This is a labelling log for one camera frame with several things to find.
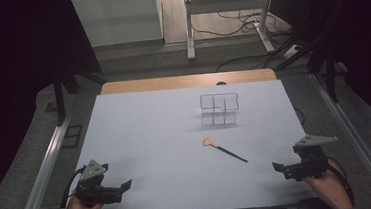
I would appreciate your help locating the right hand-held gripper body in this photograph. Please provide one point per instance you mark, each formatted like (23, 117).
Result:
(307, 165)

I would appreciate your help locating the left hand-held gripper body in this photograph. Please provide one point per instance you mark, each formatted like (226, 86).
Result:
(95, 188)

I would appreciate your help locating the clear acrylic organizer box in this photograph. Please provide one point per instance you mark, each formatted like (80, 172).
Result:
(214, 116)

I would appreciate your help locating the person's right hand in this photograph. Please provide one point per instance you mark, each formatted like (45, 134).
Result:
(329, 190)

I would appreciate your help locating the white table mat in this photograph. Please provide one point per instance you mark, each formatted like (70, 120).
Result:
(159, 143)

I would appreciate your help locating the black metal stand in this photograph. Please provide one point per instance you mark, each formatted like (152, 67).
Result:
(60, 97)
(329, 73)

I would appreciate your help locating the black table grommet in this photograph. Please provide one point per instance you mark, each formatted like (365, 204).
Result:
(221, 83)

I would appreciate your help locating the white power strip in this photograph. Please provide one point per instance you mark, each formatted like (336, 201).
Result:
(291, 51)

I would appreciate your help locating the dark curtain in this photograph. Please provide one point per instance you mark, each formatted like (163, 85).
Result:
(13, 64)
(368, 36)

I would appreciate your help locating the white background panel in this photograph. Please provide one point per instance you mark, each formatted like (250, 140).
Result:
(116, 19)

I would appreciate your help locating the aluminium rail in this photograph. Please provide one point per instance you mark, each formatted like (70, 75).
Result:
(45, 172)
(352, 131)

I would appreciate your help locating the white metal desk frame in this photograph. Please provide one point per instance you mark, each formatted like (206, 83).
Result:
(225, 4)

